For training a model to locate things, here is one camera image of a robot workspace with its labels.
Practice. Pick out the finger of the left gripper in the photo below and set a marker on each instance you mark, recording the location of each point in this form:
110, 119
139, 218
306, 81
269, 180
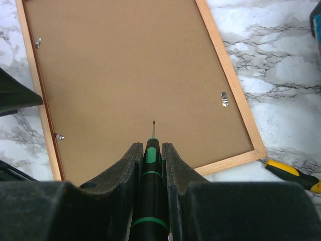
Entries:
15, 96
9, 173

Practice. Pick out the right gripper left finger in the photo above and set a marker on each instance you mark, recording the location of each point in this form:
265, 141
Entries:
99, 209

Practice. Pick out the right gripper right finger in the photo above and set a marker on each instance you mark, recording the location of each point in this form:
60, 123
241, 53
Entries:
204, 210

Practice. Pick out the green black precision screwdriver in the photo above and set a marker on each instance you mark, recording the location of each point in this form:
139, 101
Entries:
150, 214

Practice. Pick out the red wooden photo frame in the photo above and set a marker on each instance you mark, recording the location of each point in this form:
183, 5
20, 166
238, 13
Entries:
110, 71

